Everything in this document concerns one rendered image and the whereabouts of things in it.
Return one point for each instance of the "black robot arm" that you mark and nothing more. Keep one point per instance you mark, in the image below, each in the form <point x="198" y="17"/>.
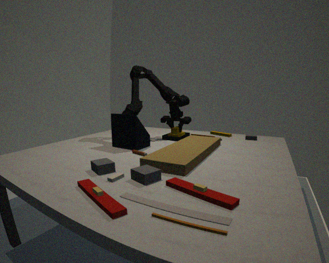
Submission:
<point x="166" y="92"/>

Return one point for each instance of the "red flat bar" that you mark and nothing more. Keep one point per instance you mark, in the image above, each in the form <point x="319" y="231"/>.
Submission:
<point x="108" y="204"/>
<point x="202" y="192"/>

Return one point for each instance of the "beige flat block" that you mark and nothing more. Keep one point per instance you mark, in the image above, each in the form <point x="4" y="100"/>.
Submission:
<point x="115" y="177"/>

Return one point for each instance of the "thin grey flat strip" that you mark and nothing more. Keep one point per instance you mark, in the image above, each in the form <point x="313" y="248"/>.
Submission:
<point x="177" y="210"/>

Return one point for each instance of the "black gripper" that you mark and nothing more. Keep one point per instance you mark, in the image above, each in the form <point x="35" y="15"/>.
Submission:
<point x="175" y="116"/>

